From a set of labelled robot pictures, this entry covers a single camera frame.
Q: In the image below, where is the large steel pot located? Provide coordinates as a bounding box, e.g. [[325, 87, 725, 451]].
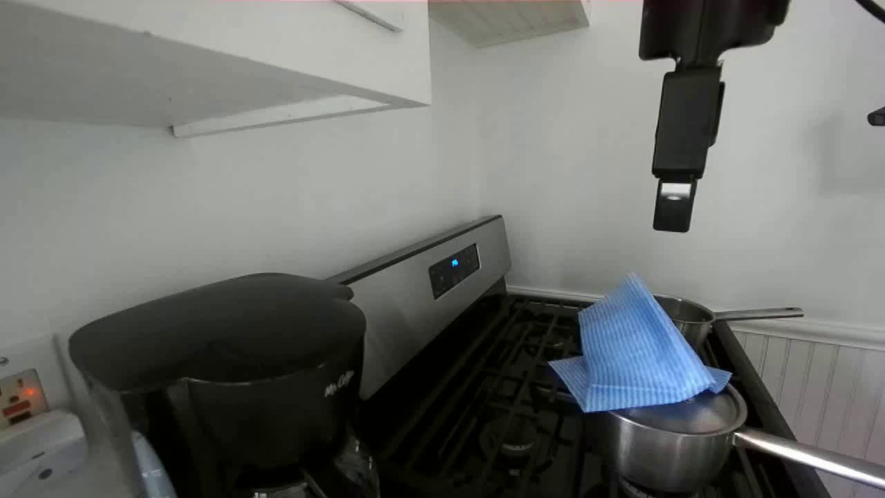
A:
[[605, 381, 748, 441]]

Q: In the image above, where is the white wall power outlet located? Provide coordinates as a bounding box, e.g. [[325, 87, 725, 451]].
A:
[[0, 334, 74, 438]]

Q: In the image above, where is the blue fabric cloth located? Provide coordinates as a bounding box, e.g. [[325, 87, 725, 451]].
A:
[[548, 271, 732, 415]]

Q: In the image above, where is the white countertop appliance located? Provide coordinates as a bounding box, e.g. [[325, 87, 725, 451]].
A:
[[0, 410, 92, 498]]

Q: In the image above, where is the black coffee maker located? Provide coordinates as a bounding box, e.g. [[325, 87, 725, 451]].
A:
[[67, 271, 372, 498]]

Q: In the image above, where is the white wall cabinet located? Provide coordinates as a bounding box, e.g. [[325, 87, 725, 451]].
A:
[[0, 0, 435, 141]]

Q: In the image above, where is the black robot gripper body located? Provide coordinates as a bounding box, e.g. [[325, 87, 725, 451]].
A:
[[635, 0, 794, 66]]

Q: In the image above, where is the small silver saucepan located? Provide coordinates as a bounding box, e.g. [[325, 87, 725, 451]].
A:
[[652, 296, 808, 351]]

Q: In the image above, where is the white range hood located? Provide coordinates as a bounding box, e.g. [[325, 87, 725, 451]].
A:
[[425, 0, 591, 49]]

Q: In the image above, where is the large silver pot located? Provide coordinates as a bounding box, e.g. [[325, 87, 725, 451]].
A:
[[602, 405, 885, 498]]

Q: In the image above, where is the black wire dish rack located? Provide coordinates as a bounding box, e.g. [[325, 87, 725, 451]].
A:
[[328, 213, 831, 498]]

